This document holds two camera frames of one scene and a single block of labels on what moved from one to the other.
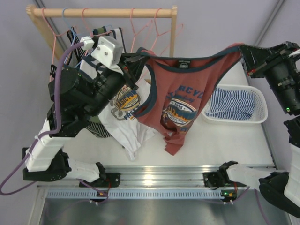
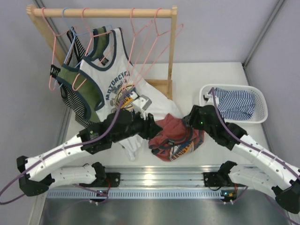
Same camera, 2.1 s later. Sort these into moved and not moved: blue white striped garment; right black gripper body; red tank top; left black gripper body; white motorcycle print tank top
Moved: left black gripper body; right black gripper body; red tank top
Not moved: blue white striped garment; white motorcycle print tank top
